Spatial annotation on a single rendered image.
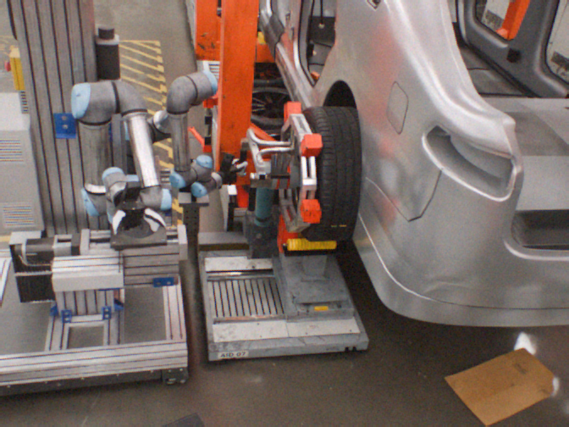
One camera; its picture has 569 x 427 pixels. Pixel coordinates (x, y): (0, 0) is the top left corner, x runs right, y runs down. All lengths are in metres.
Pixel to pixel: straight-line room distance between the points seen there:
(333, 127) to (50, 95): 1.18
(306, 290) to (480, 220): 1.42
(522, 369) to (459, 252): 1.51
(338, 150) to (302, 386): 1.17
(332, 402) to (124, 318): 1.08
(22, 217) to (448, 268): 1.68
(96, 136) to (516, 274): 1.53
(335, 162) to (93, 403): 1.54
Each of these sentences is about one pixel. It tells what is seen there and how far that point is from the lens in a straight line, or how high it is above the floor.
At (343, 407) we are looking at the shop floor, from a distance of 3.01.
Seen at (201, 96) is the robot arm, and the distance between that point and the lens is 2.61.
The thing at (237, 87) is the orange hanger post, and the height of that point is 1.11.
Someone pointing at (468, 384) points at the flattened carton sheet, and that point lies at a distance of 3.30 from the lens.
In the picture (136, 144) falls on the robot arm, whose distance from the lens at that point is 2.20.
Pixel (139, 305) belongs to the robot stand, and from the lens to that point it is 3.11.
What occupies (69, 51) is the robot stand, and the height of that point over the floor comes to 1.52.
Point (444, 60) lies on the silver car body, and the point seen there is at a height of 1.68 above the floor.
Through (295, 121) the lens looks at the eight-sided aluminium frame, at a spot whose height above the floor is 1.12.
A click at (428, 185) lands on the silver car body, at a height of 1.35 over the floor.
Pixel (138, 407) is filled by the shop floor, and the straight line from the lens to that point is 2.96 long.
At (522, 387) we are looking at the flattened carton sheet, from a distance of 3.41.
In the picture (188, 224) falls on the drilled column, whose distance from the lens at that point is 3.72.
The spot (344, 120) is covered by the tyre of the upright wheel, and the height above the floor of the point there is 1.17.
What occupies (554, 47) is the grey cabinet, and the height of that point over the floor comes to 0.36.
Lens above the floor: 2.33
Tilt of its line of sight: 34 degrees down
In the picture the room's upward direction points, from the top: 7 degrees clockwise
